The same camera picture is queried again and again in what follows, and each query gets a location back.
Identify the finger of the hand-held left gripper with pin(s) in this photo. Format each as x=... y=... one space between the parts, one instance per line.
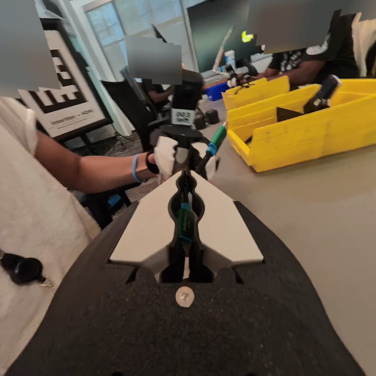
x=164 y=155
x=200 y=146

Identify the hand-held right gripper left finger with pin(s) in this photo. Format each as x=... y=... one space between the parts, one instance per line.
x=144 y=235

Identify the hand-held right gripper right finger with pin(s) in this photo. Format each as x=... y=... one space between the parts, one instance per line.
x=229 y=235

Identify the yellow plastic bin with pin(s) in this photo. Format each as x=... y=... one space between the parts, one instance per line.
x=255 y=94

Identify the yellow bin with black divider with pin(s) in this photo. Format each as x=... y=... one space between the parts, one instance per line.
x=308 y=141

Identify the black hdmi switch box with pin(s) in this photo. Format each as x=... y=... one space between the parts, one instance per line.
x=323 y=94

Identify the person's left hand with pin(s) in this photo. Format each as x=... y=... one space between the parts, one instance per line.
x=152 y=158

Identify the small black device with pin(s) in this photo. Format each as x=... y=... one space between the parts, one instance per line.
x=212 y=116

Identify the blue wristband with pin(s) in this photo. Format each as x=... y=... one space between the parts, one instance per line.
x=135 y=170

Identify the white bottle blue label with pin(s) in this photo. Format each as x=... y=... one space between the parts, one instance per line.
x=230 y=60

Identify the black office chair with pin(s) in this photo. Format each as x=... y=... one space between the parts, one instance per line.
x=126 y=105

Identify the black monitor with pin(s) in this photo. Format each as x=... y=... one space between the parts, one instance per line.
x=211 y=29

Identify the yellow sticker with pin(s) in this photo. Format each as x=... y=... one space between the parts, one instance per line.
x=246 y=36

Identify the printed tag board on easel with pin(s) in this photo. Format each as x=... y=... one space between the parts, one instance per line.
x=88 y=111

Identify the black clip-on device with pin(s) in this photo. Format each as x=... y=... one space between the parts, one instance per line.
x=23 y=268

